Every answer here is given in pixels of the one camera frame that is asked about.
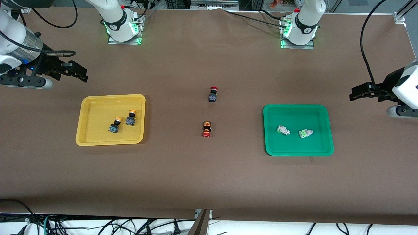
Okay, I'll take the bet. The grey background device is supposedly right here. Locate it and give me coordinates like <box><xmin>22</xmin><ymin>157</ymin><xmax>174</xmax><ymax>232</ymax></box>
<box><xmin>190</xmin><ymin>0</ymin><xmax>239</xmax><ymax>9</ymax></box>

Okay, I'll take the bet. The black cable behind bases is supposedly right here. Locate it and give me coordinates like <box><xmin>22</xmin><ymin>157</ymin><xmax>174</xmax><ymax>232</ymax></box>
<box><xmin>223</xmin><ymin>9</ymin><xmax>284</xmax><ymax>26</ymax></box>

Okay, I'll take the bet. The green plastic tray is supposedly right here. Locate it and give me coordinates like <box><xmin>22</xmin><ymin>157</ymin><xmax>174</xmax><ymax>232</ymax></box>
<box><xmin>263</xmin><ymin>104</ymin><xmax>334</xmax><ymax>157</ymax></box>

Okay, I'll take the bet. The yellow plastic tray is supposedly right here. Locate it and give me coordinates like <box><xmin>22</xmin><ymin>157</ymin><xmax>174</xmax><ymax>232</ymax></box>
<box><xmin>75</xmin><ymin>94</ymin><xmax>146</xmax><ymax>146</ymax></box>

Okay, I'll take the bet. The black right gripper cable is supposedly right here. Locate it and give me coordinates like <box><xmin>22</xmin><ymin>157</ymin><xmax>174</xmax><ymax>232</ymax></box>
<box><xmin>0</xmin><ymin>30</ymin><xmax>76</xmax><ymax>58</ymax></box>

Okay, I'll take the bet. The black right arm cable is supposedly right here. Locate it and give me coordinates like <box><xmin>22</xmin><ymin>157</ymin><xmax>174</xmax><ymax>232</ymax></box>
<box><xmin>20</xmin><ymin>0</ymin><xmax>78</xmax><ymax>29</ymax></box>

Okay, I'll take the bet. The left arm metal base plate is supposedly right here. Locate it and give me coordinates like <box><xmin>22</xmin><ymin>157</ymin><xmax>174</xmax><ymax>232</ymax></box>
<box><xmin>279</xmin><ymin>17</ymin><xmax>316</xmax><ymax>50</ymax></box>

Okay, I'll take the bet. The wooden table support beam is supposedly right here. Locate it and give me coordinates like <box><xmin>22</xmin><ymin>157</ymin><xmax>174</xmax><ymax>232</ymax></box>
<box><xmin>187</xmin><ymin>209</ymin><xmax>212</xmax><ymax>235</ymax></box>

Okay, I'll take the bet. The yellow push button switch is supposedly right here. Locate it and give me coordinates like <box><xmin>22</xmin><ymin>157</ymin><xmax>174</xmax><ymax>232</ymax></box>
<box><xmin>125</xmin><ymin>109</ymin><xmax>137</xmax><ymax>126</ymax></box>
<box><xmin>108</xmin><ymin>117</ymin><xmax>122</xmax><ymax>134</ymax></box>

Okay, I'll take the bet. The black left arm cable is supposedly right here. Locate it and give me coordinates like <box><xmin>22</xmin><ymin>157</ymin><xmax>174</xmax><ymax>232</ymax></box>
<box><xmin>360</xmin><ymin>0</ymin><xmax>390</xmax><ymax>90</ymax></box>

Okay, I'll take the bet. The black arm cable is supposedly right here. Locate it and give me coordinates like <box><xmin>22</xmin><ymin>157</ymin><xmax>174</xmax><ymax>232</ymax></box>
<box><xmin>20</xmin><ymin>0</ymin><xmax>78</xmax><ymax>29</ymax></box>
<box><xmin>360</xmin><ymin>0</ymin><xmax>390</xmax><ymax>90</ymax></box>

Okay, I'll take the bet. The brown table cover sheet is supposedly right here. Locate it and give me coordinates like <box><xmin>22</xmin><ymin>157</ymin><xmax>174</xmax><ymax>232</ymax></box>
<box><xmin>0</xmin><ymin>7</ymin><xmax>418</xmax><ymax>226</ymax></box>

